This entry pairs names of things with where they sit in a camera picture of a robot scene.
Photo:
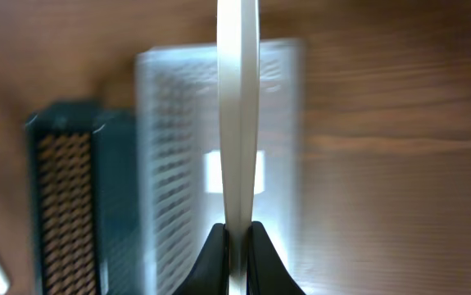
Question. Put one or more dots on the white plastic spoon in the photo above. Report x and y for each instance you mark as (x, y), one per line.
(238, 58)

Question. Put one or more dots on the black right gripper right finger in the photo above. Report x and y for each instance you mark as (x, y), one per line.
(266, 274)

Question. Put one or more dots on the dark green plastic basket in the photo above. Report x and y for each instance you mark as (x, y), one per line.
(84, 199)

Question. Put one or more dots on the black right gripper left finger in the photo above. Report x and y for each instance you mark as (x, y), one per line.
(210, 272)

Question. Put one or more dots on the clear perforated plastic basket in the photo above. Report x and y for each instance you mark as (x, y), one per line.
(179, 169)

